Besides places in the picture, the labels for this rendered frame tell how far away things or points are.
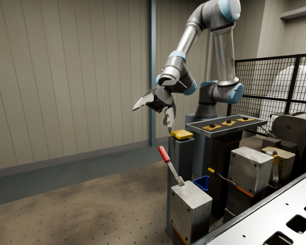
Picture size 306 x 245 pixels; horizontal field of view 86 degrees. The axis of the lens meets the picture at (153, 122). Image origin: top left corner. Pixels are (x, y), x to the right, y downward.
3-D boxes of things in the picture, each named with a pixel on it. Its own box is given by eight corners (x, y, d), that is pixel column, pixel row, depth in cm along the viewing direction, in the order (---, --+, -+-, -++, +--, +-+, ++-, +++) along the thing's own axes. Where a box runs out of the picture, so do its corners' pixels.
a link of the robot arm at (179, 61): (191, 61, 72) (181, 45, 67) (184, 79, 67) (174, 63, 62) (176, 67, 77) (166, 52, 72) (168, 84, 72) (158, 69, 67)
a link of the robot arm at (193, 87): (183, 83, 85) (173, 67, 78) (201, 84, 76) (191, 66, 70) (175, 95, 83) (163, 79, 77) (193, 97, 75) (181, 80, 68)
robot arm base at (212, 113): (190, 114, 116) (191, 100, 113) (206, 112, 123) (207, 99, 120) (206, 119, 103) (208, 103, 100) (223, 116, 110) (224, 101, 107)
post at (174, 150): (175, 243, 67) (179, 143, 56) (164, 229, 74) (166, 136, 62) (189, 235, 71) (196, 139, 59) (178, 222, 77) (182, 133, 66)
